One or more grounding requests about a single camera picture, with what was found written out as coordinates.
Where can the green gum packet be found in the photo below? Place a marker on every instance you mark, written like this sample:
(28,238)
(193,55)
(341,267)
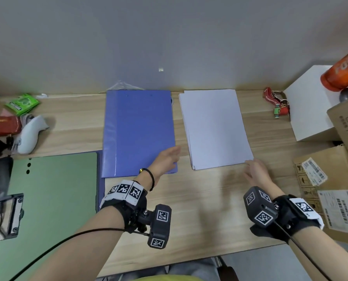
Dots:
(22,103)

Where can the blue plastic folder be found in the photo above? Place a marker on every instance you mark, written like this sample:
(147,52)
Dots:
(139,131)

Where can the flat cardboard box with labels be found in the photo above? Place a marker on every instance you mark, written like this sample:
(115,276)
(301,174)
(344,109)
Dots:
(338,163)

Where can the black wrist camera with markers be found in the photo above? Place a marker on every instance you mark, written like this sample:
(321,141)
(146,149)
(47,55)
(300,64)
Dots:
(159,228)
(259,207)

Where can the dark brown chair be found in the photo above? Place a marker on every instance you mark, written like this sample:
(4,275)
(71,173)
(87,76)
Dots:
(228,272)

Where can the small white clip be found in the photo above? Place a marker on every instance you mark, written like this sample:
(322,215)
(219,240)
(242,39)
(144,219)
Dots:
(41,95)

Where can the person's right hand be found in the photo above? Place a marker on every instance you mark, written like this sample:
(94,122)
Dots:
(261,178)

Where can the person's left forearm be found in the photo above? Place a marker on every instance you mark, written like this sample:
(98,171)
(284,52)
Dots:
(80,248)

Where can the orange drink bottle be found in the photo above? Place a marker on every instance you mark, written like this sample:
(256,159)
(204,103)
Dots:
(343,70)

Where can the clear tape piece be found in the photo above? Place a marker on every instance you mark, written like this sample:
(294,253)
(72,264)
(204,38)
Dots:
(124,86)

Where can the white handheld controller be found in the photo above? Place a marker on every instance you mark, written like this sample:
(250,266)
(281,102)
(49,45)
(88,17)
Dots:
(30,134)

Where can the tidy white paper stack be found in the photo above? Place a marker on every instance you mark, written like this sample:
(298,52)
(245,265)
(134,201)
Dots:
(215,128)

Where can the dark navy folder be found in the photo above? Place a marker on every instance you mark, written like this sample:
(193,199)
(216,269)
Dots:
(100,187)

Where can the person's yellow shirt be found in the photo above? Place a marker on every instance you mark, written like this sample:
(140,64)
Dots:
(168,278)

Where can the person's right forearm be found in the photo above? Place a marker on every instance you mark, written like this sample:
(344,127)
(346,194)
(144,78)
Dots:
(326,254)

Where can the green paper folder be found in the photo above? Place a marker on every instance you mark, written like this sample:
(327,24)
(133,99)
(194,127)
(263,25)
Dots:
(54,201)

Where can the red snack packet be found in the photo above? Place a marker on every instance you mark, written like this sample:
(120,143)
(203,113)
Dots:
(2,125)

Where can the person's left hand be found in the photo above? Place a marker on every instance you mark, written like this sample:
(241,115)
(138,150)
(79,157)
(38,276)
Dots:
(165,162)

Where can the small white box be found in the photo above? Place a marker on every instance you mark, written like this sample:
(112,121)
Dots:
(308,114)

